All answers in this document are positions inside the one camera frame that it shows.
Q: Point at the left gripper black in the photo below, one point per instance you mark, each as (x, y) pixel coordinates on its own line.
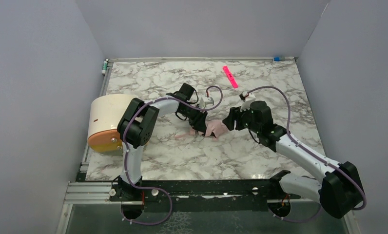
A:
(200, 121)

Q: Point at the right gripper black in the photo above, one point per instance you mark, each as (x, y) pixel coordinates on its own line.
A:
(234, 117)

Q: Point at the pink folding umbrella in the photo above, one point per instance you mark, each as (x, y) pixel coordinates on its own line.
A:
(214, 128)

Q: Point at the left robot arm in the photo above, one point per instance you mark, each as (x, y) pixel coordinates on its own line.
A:
(138, 121)

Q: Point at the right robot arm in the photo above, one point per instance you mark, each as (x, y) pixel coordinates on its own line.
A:
(335, 186)

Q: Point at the cream cylindrical umbrella bin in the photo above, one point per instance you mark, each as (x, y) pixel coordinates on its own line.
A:
(105, 114)

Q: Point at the pink highlighter marker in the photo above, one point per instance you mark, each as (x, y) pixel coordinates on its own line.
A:
(230, 77)

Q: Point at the green white marker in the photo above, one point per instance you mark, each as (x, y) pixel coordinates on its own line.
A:
(104, 68)

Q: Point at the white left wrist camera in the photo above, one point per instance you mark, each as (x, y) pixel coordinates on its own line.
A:
(205, 102)

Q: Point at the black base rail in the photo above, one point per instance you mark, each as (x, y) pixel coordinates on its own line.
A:
(160, 196)

